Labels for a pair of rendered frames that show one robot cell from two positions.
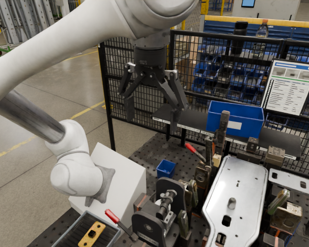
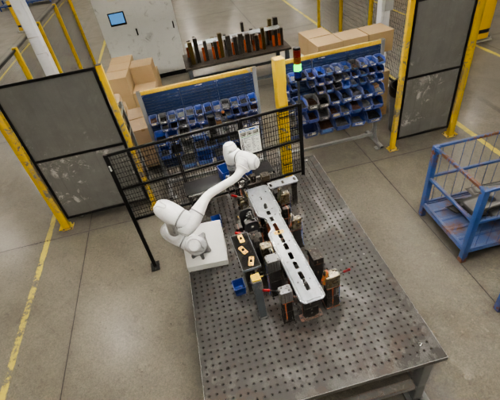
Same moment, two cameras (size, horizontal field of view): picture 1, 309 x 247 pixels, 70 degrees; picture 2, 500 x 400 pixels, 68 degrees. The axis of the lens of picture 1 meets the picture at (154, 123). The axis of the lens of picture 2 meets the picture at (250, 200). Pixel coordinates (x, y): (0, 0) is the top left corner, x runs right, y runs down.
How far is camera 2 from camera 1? 2.35 m
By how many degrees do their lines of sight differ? 33
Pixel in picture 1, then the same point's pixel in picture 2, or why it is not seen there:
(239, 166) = (255, 190)
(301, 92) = (257, 139)
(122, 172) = (209, 230)
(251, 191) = (267, 197)
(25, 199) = (105, 336)
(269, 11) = (146, 23)
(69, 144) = not seen: hidden behind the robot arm
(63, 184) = (199, 247)
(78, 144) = not seen: hidden behind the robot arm
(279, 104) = (251, 149)
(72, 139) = not seen: hidden behind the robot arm
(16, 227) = (127, 348)
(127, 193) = (220, 236)
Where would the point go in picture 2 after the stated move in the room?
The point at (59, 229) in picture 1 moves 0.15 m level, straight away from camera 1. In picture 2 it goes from (197, 282) to (180, 281)
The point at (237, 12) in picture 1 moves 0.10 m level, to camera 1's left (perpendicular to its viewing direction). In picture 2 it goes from (110, 34) to (105, 36)
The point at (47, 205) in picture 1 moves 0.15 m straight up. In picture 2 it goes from (130, 323) to (125, 314)
